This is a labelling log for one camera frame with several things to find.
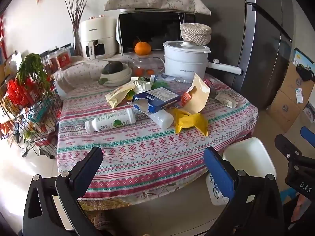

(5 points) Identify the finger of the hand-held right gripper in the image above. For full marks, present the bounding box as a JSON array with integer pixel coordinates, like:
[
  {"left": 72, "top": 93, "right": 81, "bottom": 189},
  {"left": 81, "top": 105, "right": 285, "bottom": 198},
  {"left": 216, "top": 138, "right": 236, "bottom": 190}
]
[
  {"left": 274, "top": 134, "right": 303, "bottom": 163},
  {"left": 300, "top": 126, "right": 315, "bottom": 148}
]

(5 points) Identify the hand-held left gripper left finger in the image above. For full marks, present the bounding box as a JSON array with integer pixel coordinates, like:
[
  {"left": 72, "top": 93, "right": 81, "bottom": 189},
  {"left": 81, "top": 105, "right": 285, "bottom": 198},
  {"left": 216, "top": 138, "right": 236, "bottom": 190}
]
[{"left": 23, "top": 147, "right": 103, "bottom": 236}]

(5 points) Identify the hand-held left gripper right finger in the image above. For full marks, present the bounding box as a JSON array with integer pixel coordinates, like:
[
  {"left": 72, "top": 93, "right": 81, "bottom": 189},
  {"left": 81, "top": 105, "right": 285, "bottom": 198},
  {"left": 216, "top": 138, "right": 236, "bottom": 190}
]
[{"left": 204, "top": 147, "right": 287, "bottom": 236}]

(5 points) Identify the white plastic bin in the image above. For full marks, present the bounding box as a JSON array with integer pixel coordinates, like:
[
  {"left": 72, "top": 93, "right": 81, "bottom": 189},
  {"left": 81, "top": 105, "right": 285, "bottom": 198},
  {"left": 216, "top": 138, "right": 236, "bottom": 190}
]
[{"left": 205, "top": 137, "right": 277, "bottom": 206}]

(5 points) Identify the white bottle green label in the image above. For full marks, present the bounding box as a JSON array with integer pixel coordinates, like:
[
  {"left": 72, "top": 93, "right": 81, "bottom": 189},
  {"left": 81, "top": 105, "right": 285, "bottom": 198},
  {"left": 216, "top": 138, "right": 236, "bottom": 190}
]
[{"left": 84, "top": 108, "right": 136, "bottom": 134}]

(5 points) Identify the yellow wrapper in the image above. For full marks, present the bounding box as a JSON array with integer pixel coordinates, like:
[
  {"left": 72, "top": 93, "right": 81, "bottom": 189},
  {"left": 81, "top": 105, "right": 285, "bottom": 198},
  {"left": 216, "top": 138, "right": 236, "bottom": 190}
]
[{"left": 172, "top": 108, "right": 209, "bottom": 136}]

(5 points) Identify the white snack wrapper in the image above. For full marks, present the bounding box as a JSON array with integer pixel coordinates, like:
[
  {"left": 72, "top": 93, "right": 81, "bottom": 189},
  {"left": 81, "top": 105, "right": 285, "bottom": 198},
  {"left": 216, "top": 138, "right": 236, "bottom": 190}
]
[{"left": 215, "top": 91, "right": 238, "bottom": 109}]

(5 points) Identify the white plastic cup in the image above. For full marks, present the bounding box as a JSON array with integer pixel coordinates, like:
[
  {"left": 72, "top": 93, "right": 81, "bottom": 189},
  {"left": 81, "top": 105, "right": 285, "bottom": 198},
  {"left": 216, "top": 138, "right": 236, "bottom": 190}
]
[{"left": 149, "top": 109, "right": 175, "bottom": 130}]

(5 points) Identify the cream snack wrapper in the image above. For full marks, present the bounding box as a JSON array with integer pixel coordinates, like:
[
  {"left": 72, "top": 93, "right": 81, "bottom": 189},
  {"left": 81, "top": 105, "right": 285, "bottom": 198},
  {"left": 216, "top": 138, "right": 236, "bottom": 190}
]
[{"left": 105, "top": 82, "right": 136, "bottom": 108}]

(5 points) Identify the brown paper pouch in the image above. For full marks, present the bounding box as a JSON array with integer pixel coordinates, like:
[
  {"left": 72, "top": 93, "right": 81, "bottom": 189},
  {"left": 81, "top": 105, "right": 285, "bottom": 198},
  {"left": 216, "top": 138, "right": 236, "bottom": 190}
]
[{"left": 183, "top": 73, "right": 211, "bottom": 115}]

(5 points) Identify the red wrapper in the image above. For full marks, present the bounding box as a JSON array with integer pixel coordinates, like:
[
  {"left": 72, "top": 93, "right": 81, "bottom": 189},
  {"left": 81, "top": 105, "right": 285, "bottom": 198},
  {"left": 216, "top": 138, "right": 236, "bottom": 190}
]
[{"left": 181, "top": 90, "right": 195, "bottom": 106}]

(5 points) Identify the blue milk carton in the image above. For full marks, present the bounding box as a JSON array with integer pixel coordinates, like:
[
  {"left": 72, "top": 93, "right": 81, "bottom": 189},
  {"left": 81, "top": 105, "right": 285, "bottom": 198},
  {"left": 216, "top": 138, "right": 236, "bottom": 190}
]
[{"left": 130, "top": 88, "right": 184, "bottom": 113}]

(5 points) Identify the white tissue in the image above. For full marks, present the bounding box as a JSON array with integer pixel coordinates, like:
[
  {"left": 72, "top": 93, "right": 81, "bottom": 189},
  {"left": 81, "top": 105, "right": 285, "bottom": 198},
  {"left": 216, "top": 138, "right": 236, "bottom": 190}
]
[{"left": 130, "top": 77, "right": 154, "bottom": 92}]

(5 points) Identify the clear plastic bottle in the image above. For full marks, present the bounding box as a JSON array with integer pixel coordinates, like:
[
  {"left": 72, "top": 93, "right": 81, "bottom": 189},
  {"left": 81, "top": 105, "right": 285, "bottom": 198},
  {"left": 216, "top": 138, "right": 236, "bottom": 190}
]
[{"left": 150, "top": 74, "right": 190, "bottom": 85}]

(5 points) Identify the green wrapper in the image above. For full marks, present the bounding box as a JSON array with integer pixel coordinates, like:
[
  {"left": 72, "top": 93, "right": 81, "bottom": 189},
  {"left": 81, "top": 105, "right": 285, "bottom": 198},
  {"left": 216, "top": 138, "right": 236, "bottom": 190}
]
[{"left": 150, "top": 80, "right": 170, "bottom": 91}]

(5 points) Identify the plain cardboard box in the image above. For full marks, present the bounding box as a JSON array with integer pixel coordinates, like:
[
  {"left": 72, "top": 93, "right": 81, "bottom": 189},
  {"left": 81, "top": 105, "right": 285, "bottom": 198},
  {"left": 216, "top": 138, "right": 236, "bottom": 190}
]
[
  {"left": 278, "top": 63, "right": 315, "bottom": 109},
  {"left": 267, "top": 88, "right": 308, "bottom": 133}
]

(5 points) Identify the patterned red green tablecloth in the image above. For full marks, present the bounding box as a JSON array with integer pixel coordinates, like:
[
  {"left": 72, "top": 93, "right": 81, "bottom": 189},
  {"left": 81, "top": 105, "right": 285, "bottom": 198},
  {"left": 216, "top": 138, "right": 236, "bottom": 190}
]
[{"left": 57, "top": 72, "right": 259, "bottom": 201}]

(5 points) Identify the printed cardboard box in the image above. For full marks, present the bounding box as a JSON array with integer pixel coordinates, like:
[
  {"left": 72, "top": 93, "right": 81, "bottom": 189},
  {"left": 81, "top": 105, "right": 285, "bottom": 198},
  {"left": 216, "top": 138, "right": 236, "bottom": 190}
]
[{"left": 292, "top": 47, "right": 315, "bottom": 79}]

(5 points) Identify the white ceramic bowl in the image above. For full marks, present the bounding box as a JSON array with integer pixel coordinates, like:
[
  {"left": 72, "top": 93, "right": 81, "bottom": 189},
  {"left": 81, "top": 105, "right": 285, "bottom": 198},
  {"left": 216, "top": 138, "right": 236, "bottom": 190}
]
[{"left": 100, "top": 63, "right": 133, "bottom": 87}]

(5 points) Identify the floral side cloth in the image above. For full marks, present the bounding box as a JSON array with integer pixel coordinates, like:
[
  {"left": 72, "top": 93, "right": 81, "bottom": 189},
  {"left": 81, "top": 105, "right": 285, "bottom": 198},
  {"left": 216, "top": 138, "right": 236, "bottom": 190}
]
[{"left": 53, "top": 59, "right": 109, "bottom": 95}]

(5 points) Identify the red bag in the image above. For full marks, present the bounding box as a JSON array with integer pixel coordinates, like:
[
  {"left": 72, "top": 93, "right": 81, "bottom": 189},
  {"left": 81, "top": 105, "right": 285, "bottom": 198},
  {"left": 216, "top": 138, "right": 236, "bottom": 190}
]
[{"left": 5, "top": 77, "right": 55, "bottom": 109}]

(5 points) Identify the dark green squash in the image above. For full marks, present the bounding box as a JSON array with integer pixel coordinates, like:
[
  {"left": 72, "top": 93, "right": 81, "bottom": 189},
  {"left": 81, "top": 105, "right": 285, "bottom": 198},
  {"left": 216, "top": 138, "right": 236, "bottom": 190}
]
[{"left": 102, "top": 61, "right": 124, "bottom": 75}]

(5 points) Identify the grey refrigerator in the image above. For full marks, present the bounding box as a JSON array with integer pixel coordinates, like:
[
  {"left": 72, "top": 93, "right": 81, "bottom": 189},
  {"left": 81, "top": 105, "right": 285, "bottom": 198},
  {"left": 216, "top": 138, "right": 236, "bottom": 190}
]
[{"left": 194, "top": 0, "right": 296, "bottom": 110}]

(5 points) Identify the green leafy vegetable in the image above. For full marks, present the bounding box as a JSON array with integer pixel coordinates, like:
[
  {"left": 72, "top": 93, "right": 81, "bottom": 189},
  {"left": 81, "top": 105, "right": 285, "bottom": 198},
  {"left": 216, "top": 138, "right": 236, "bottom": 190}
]
[{"left": 16, "top": 53, "right": 53, "bottom": 96}]

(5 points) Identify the white electric pot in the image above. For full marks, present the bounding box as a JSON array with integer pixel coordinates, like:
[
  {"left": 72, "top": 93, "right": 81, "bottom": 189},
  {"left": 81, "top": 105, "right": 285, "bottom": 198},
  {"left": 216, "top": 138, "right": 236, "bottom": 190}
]
[{"left": 163, "top": 40, "right": 243, "bottom": 83}]

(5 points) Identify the glass vase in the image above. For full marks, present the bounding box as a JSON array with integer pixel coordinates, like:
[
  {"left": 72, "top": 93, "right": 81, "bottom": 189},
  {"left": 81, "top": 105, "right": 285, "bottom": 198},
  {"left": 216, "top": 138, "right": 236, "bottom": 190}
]
[{"left": 72, "top": 28, "right": 83, "bottom": 56}]

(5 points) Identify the white air fryer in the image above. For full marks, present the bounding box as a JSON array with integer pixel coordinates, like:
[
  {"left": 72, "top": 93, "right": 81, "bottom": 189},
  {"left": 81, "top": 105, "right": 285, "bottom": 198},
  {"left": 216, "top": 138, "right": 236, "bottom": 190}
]
[{"left": 79, "top": 15, "right": 119, "bottom": 60}]

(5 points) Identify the large tangerine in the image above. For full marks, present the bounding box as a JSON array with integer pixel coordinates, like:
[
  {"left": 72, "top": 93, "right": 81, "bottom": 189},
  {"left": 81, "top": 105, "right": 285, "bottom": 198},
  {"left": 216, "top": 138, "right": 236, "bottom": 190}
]
[{"left": 134, "top": 36, "right": 151, "bottom": 56}]

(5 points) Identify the woven basket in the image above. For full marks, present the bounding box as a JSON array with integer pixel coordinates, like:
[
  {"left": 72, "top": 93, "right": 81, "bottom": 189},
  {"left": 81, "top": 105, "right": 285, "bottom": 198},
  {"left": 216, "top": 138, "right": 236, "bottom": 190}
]
[{"left": 180, "top": 23, "right": 212, "bottom": 46}]

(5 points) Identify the countertop oven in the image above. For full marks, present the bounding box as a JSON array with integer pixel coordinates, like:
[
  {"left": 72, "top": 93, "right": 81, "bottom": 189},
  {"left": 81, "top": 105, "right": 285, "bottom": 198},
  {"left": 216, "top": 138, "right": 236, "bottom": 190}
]
[{"left": 116, "top": 8, "right": 197, "bottom": 56}]

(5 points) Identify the bundle of dry twigs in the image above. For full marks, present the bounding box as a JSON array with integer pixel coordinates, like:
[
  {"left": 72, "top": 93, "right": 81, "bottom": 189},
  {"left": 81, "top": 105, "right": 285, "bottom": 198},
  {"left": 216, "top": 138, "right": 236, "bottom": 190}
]
[{"left": 64, "top": 0, "right": 94, "bottom": 30}]

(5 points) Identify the floral oven cover cloth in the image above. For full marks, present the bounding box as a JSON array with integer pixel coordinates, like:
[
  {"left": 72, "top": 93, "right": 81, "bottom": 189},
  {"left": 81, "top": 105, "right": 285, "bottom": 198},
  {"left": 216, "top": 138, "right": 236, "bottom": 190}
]
[{"left": 103, "top": 0, "right": 211, "bottom": 15}]

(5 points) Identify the black wire rack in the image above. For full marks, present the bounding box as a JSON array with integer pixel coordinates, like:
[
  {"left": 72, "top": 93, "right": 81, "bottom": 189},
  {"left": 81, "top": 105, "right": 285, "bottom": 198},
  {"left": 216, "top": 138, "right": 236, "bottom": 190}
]
[{"left": 0, "top": 74, "right": 63, "bottom": 160}]

